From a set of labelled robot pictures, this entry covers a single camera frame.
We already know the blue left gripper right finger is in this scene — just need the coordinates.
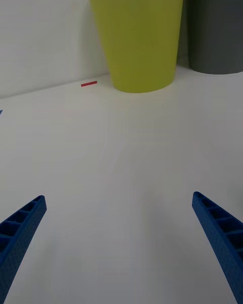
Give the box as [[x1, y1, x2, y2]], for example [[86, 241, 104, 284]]
[[191, 191, 243, 304]]

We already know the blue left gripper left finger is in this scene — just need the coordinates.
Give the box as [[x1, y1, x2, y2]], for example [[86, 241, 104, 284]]
[[0, 195, 48, 304]]

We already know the grey plastic waste bin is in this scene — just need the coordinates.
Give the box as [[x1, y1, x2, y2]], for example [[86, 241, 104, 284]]
[[187, 0, 243, 75]]

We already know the yellow-green plastic waste bin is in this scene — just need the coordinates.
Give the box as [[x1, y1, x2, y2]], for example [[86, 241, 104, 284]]
[[84, 0, 186, 94]]

